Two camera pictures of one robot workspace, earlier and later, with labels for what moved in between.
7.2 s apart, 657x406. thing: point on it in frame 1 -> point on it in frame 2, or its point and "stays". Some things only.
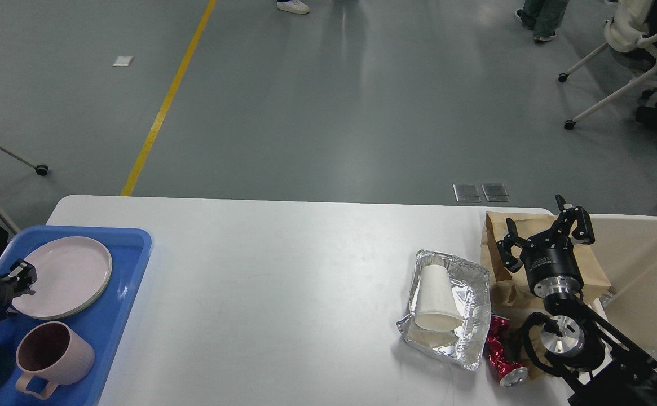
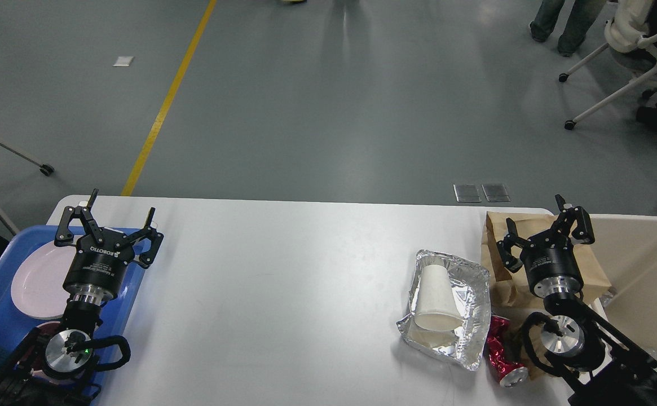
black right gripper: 552,267 stays
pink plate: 72,273 stays
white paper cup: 436,310 stays
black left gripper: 22,274 -> 96,269
